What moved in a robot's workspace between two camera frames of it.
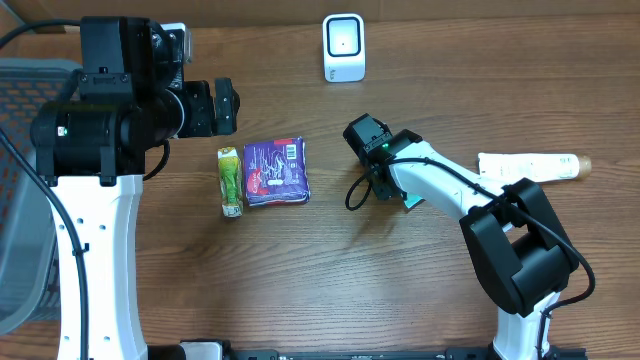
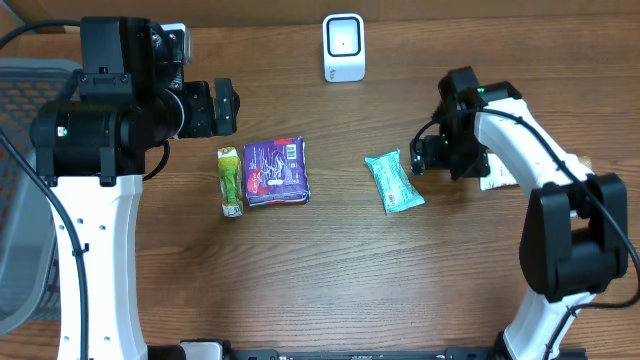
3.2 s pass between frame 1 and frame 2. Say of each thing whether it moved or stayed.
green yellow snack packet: stayed
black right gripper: moved
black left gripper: stayed
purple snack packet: stayed
